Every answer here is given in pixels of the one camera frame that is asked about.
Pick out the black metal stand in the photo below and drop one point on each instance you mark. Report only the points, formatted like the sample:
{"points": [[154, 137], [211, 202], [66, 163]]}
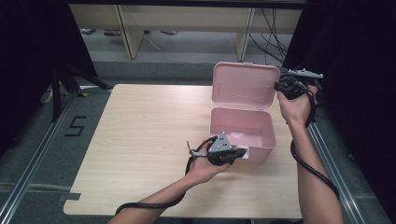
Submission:
{"points": [[62, 87]]}

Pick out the person's left hand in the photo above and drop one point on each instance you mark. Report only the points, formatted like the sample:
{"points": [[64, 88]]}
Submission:
{"points": [[204, 169]]}

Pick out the light wooden desk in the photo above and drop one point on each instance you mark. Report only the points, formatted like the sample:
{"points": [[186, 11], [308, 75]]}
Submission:
{"points": [[186, 18]]}

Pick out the black curtain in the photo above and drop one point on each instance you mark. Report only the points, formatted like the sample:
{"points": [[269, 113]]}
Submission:
{"points": [[34, 62], [358, 46]]}

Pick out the pink medicine box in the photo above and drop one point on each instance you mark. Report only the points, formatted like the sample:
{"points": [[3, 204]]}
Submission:
{"points": [[246, 90]]}

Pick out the person's right hand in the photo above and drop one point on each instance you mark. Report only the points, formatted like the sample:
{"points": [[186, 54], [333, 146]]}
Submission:
{"points": [[297, 109]]}

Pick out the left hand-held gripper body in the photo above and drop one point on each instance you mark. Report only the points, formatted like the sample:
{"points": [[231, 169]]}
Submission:
{"points": [[221, 149]]}

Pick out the grey tape strip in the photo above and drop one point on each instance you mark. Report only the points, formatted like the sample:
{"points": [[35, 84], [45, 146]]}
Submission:
{"points": [[70, 196]]}

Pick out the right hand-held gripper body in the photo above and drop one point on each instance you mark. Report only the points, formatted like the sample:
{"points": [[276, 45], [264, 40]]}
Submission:
{"points": [[294, 84]]}

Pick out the metal floor rail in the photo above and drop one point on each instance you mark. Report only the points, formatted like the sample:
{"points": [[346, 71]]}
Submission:
{"points": [[345, 193], [28, 171]]}

